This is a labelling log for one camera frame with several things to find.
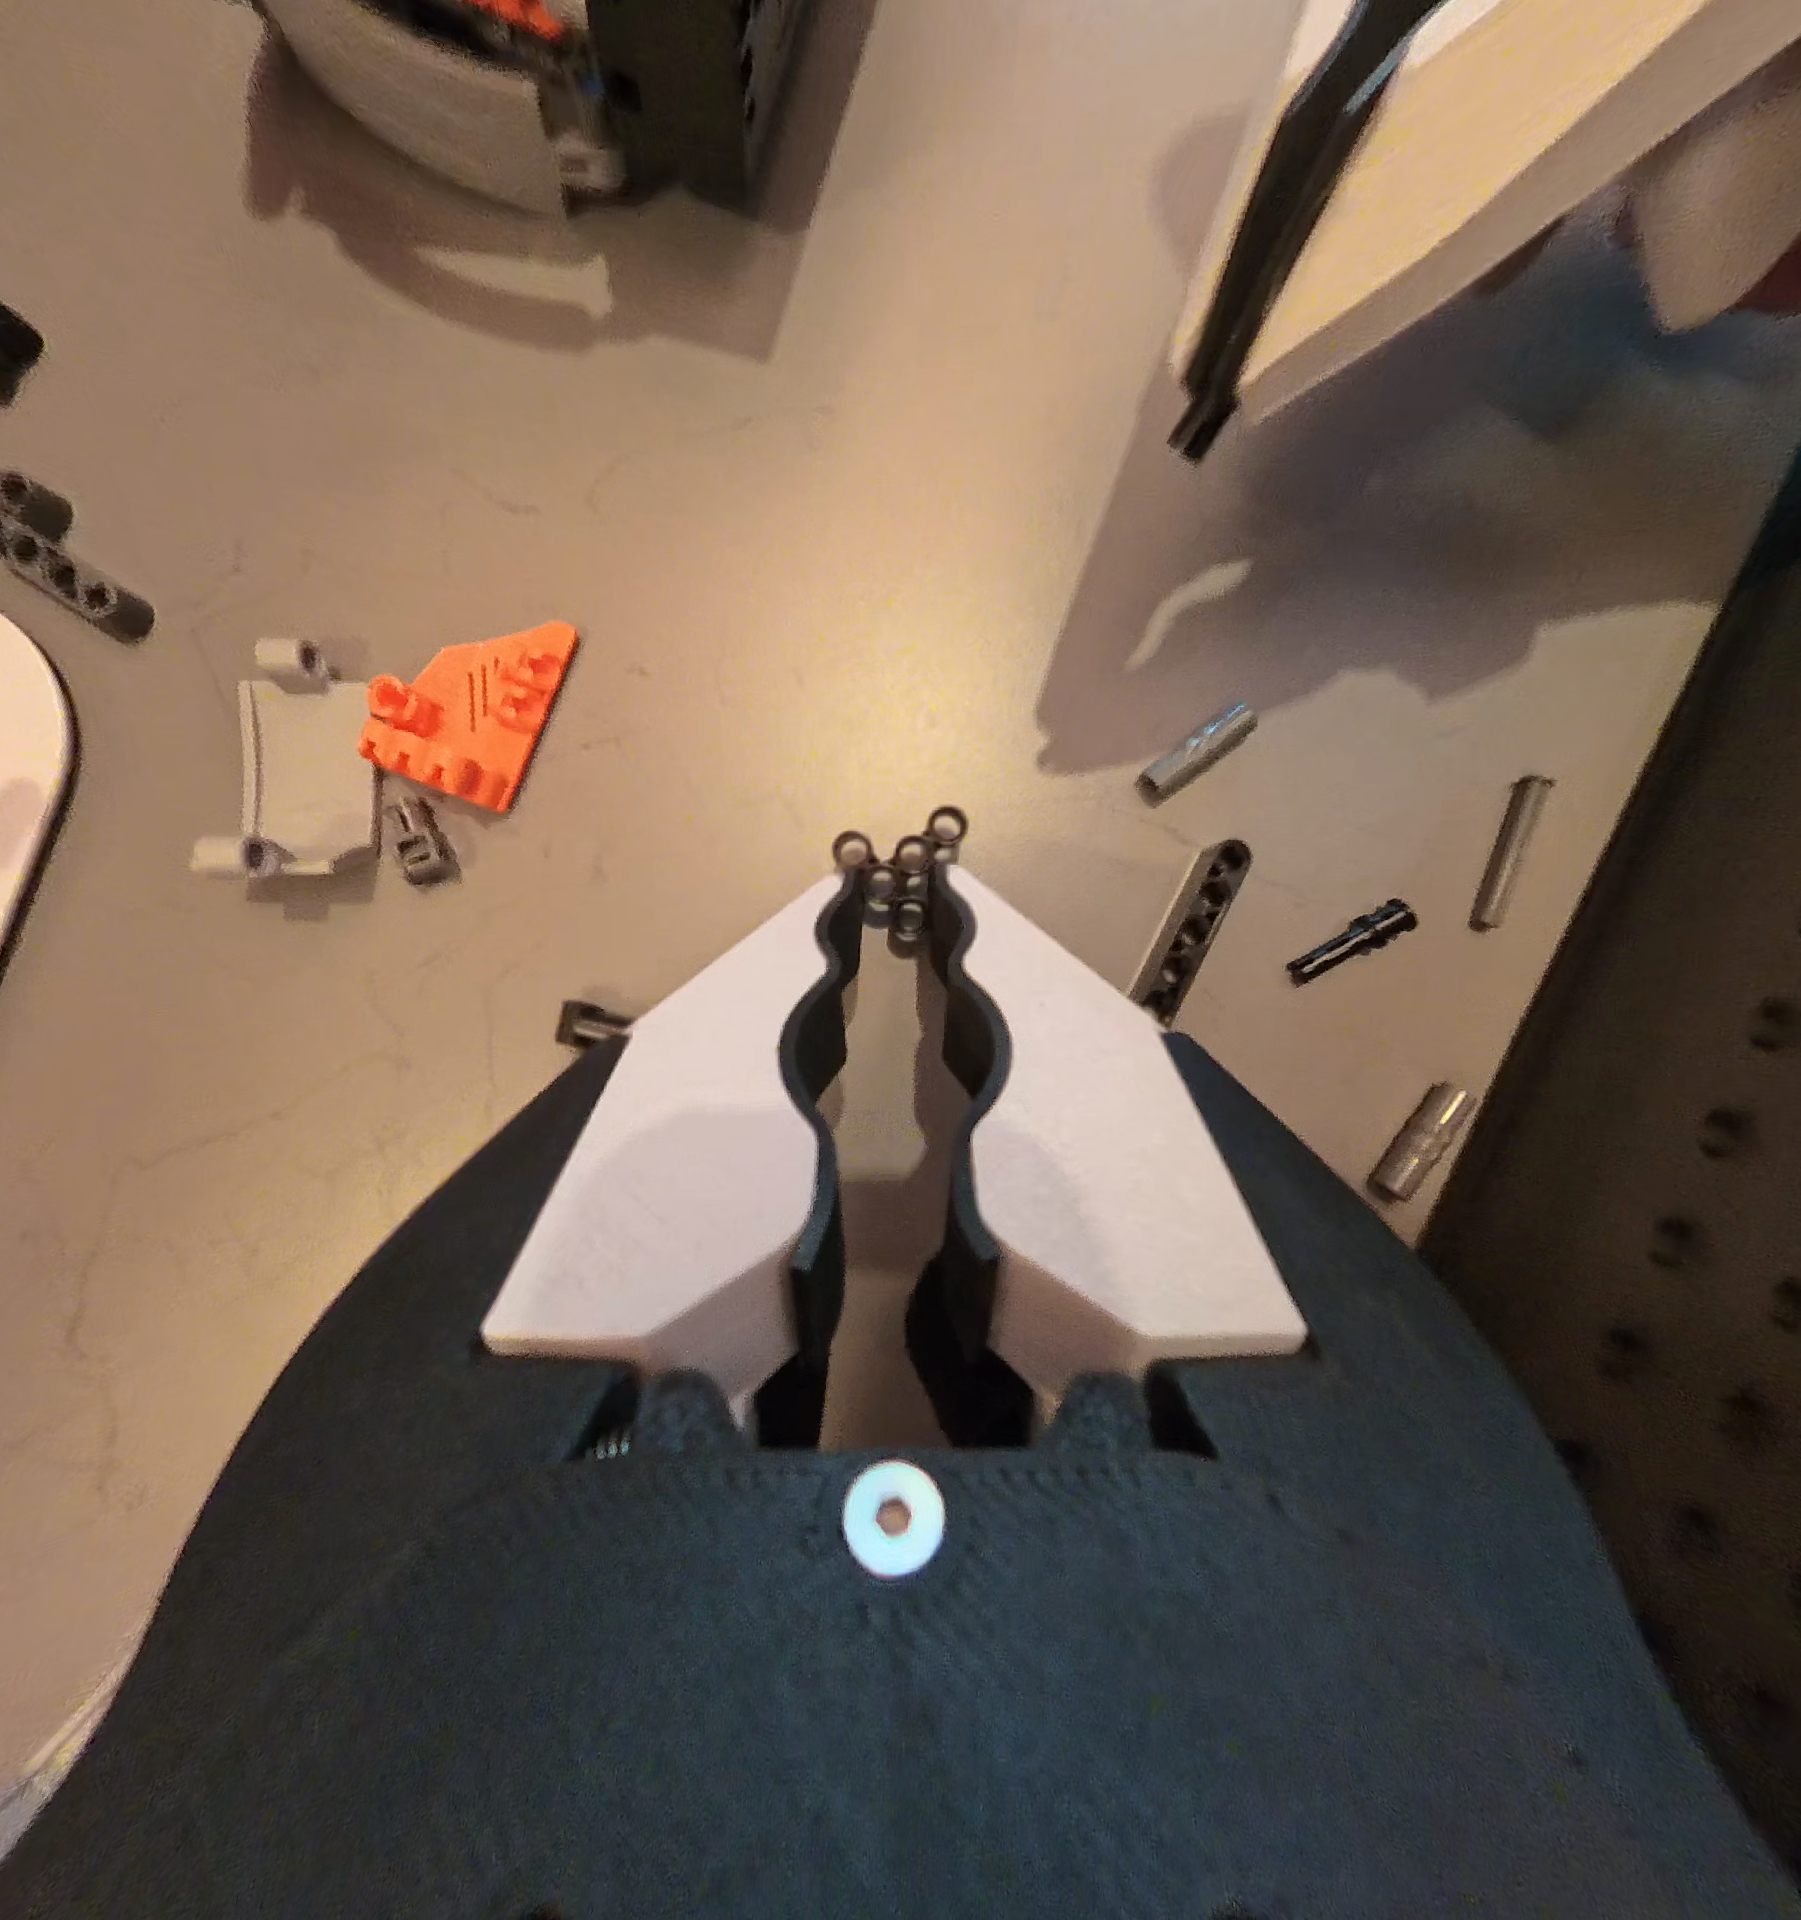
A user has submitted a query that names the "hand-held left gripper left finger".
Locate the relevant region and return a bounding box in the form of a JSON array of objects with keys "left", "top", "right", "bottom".
[{"left": 479, "top": 870, "right": 852, "bottom": 1429}]

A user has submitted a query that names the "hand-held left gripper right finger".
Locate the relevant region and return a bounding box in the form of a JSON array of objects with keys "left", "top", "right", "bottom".
[{"left": 914, "top": 875, "right": 1311, "bottom": 1429}]

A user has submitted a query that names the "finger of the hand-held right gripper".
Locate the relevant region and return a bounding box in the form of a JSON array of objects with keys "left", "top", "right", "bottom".
[
  {"left": 1189, "top": 0, "right": 1801, "bottom": 455},
  {"left": 1166, "top": 0, "right": 1362, "bottom": 455}
]

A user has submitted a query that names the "small black angled beam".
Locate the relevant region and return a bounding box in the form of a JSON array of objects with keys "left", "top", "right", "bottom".
[{"left": 828, "top": 805, "right": 976, "bottom": 951}]

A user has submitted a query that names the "grey building block model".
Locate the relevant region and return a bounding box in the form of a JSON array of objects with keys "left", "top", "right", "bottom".
[{"left": 245, "top": 0, "right": 875, "bottom": 221}]

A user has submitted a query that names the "black beam with holes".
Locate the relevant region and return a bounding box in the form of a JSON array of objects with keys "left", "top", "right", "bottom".
[{"left": 1128, "top": 835, "right": 1256, "bottom": 1025}]

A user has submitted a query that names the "short grey tube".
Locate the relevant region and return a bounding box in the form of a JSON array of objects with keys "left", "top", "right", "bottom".
[
  {"left": 1362, "top": 1079, "right": 1478, "bottom": 1205},
  {"left": 1134, "top": 700, "right": 1262, "bottom": 808}
]

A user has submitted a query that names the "short dark axle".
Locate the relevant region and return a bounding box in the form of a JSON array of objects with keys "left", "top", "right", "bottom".
[{"left": 1285, "top": 895, "right": 1420, "bottom": 990}]

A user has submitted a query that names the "small grey pin connector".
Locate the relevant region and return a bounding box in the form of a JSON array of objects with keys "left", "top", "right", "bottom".
[{"left": 377, "top": 793, "right": 464, "bottom": 888}]

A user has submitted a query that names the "thin grey tube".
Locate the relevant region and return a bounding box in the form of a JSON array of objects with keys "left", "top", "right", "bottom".
[{"left": 1467, "top": 772, "right": 1556, "bottom": 935}]

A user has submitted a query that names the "orange wedge panel piece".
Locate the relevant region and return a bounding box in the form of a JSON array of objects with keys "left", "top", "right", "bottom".
[{"left": 353, "top": 618, "right": 581, "bottom": 815}]

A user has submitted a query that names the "grey curved panel piece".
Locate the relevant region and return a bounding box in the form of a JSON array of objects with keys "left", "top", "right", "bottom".
[{"left": 186, "top": 636, "right": 386, "bottom": 888}]

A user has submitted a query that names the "black studded armrest pad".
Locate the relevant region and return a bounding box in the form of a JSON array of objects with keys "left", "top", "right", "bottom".
[{"left": 1417, "top": 321, "right": 1801, "bottom": 1920}]

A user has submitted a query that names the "grey angled beam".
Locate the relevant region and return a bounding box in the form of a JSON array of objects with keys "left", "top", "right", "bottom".
[{"left": 0, "top": 467, "right": 158, "bottom": 647}]

